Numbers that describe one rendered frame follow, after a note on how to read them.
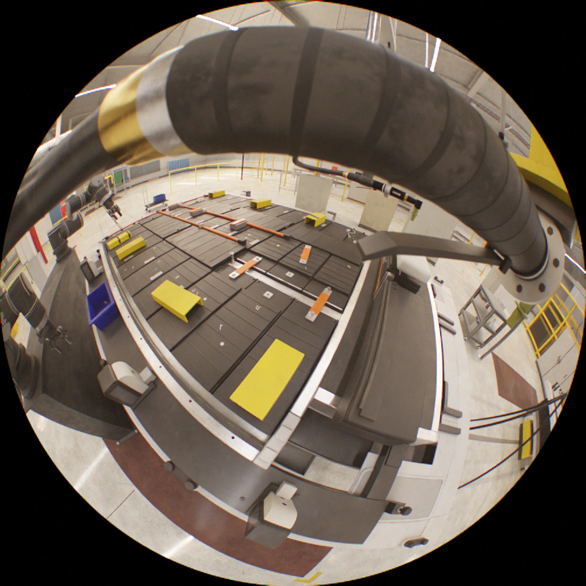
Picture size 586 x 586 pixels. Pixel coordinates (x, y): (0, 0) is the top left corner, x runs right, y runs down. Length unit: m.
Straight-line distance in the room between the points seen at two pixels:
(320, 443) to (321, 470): 0.85
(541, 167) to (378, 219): 4.70
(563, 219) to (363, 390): 0.33
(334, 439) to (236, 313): 0.50
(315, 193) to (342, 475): 5.19
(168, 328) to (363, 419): 0.47
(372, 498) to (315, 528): 0.17
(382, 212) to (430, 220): 1.28
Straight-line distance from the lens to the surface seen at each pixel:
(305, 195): 5.02
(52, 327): 0.98
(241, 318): 0.45
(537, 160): 0.22
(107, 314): 0.84
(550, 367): 9.15
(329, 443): 0.62
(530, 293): 0.20
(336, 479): 1.51
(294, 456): 1.00
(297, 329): 0.44
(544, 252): 0.17
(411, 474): 0.73
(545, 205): 0.21
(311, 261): 0.68
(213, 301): 0.50
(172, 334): 0.47
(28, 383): 1.22
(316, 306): 0.50
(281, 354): 0.36
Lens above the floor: 1.36
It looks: 43 degrees down
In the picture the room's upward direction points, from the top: 11 degrees clockwise
